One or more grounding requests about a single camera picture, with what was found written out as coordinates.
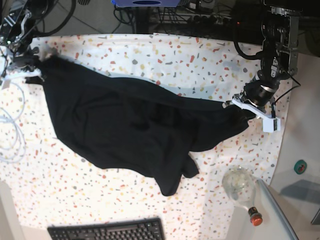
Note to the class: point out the clear bottle with orange cap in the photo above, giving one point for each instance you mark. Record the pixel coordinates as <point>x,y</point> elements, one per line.
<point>240,187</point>

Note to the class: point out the terrazzo pattern tablecloth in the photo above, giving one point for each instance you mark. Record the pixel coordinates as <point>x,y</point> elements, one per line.
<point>51,185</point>

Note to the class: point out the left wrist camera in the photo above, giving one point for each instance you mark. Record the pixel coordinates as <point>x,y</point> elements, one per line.
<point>270,125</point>

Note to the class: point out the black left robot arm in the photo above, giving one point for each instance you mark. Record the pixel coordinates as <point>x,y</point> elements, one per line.
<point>278,57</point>

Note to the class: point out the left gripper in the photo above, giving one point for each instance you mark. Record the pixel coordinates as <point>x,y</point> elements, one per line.
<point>253,98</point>

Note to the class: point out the green tape roll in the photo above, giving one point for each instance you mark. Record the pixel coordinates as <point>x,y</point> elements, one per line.
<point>300,167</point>

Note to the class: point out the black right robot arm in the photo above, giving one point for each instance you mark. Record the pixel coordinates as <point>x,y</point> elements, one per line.
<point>18,27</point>

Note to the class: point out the grey metal bar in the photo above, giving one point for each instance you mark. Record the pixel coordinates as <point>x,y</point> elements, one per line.
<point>275,225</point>

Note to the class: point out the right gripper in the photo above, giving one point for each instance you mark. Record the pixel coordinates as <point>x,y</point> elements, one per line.
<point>21,66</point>

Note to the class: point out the blue box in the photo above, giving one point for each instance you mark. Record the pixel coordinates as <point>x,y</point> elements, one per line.
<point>149,3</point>

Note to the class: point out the black computer keyboard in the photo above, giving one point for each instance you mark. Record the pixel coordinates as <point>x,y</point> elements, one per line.
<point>143,229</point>

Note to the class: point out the black t-shirt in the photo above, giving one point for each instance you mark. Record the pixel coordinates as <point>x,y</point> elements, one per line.
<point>129,123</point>

